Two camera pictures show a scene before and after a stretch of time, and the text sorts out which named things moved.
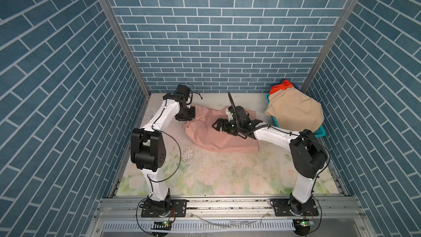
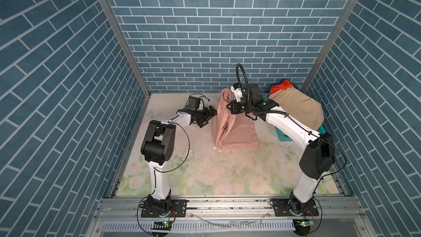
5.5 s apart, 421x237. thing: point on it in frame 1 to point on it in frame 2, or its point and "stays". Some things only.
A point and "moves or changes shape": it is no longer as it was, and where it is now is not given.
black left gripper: [192, 114] to [212, 112]
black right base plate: [281, 208] stays
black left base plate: [178, 209] stays
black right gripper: [225, 128] to [234, 108]
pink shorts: [202, 125] moves or changes shape
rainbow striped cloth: [285, 84] stays
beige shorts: [295, 111] stays
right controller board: [302, 226] stays
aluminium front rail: [121, 216] stays
